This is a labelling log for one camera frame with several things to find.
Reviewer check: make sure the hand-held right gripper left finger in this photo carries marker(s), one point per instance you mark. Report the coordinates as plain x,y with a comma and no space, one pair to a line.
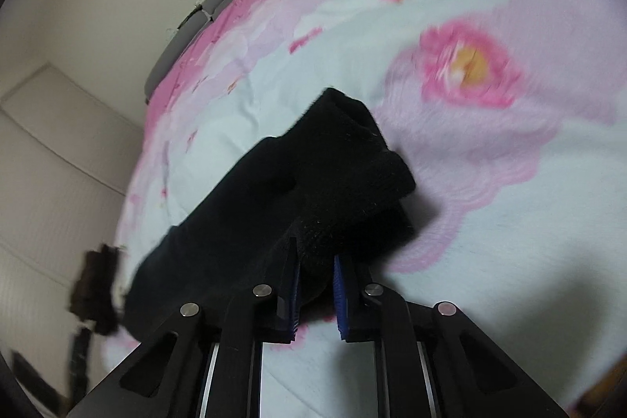
295,300

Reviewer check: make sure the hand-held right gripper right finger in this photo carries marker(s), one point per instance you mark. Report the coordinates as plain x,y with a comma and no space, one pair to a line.
338,295

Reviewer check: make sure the black knitted sock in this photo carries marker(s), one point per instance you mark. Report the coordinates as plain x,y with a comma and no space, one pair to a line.
274,197

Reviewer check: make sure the pink floral bed sheet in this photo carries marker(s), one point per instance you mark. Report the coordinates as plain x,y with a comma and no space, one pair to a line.
490,153

